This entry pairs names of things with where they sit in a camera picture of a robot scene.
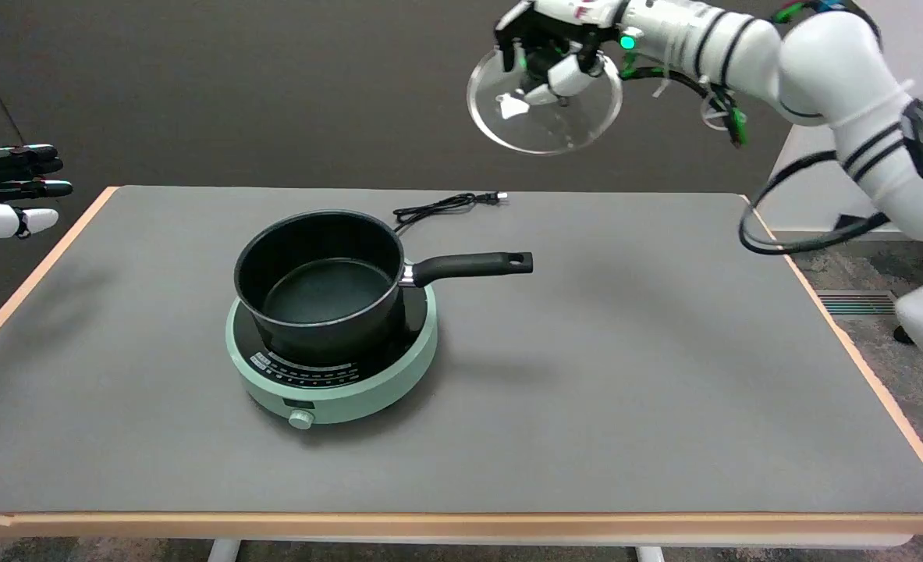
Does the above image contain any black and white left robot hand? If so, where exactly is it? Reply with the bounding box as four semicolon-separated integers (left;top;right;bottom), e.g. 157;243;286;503
0;144;74;241

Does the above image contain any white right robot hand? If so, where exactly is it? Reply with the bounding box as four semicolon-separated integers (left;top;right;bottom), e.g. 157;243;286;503
494;0;632;108

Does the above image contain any glass pot lid black knob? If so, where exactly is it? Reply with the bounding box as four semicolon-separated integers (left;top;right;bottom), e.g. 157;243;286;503
467;47;624;155

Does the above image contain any grey table mat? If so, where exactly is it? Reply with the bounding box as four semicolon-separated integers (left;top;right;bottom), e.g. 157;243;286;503
0;185;923;515

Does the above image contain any mint green induction cooker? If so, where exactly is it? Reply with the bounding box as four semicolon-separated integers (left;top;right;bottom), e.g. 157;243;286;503
225;283;439;431

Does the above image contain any floor vent grille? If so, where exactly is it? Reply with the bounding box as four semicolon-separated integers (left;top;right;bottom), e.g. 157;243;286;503
814;290;899;318

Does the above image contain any black power cord with plug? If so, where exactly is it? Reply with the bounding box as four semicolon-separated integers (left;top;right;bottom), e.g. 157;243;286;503
392;191;508;235

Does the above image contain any black looping robot cable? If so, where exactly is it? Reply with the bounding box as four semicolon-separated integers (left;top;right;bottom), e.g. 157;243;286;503
737;94;923;257

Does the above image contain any black saucepan with handle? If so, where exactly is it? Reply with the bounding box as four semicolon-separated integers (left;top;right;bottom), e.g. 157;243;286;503
233;209;534;366

